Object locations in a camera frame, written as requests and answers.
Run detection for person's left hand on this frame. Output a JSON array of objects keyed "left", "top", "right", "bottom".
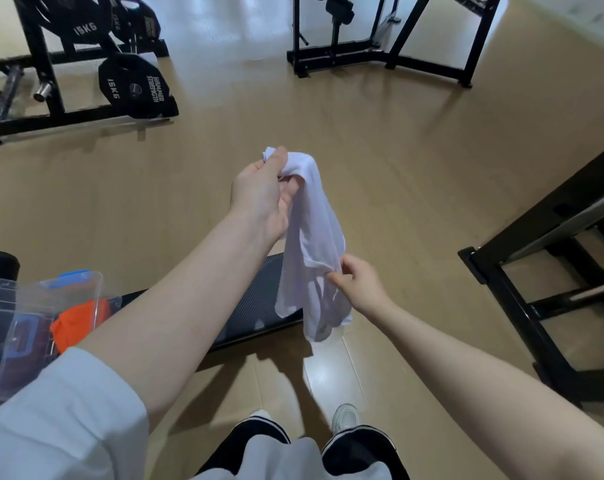
[{"left": 230, "top": 147, "right": 303, "bottom": 247}]

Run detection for person's right hand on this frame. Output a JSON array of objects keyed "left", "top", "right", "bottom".
[{"left": 325, "top": 254, "right": 390, "bottom": 318}]

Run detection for white cloth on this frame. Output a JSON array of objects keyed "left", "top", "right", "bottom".
[{"left": 261, "top": 146, "right": 353, "bottom": 343}]

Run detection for person's right forearm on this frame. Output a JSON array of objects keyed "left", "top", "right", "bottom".
[{"left": 354, "top": 297, "right": 604, "bottom": 480}]

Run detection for person's left forearm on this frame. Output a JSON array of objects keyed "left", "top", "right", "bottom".
[{"left": 75, "top": 207, "right": 283, "bottom": 435}]

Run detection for black bench pad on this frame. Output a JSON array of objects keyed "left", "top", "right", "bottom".
[{"left": 113, "top": 253, "right": 304, "bottom": 354}]

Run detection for white right shoe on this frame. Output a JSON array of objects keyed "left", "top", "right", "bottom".
[{"left": 331, "top": 403, "right": 361, "bottom": 436}]

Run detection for black weight plate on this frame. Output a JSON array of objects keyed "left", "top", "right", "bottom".
[
  {"left": 42, "top": 0, "right": 114, "bottom": 46},
  {"left": 111, "top": 0, "right": 161, "bottom": 43},
  {"left": 97, "top": 53, "right": 180, "bottom": 119}
]

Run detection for person's black trousers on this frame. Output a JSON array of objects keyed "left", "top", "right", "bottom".
[{"left": 196, "top": 416, "right": 410, "bottom": 480}]

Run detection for orange cloth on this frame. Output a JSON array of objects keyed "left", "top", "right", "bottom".
[{"left": 49, "top": 298, "right": 112, "bottom": 355}]

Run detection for clear plastic storage box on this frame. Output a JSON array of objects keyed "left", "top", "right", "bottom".
[{"left": 0, "top": 271, "right": 123, "bottom": 407}]

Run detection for person's white shirt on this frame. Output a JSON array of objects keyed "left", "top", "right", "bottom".
[{"left": 0, "top": 347, "right": 333, "bottom": 480}]

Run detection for black gym machine frame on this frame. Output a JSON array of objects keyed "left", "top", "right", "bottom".
[{"left": 286, "top": 0, "right": 504, "bottom": 90}]

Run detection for black frame with silver bars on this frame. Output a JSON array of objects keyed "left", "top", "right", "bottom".
[{"left": 457, "top": 139, "right": 604, "bottom": 407}]

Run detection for black weight rack frame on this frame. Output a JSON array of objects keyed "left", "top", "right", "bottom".
[{"left": 0, "top": 0, "right": 179, "bottom": 149}]

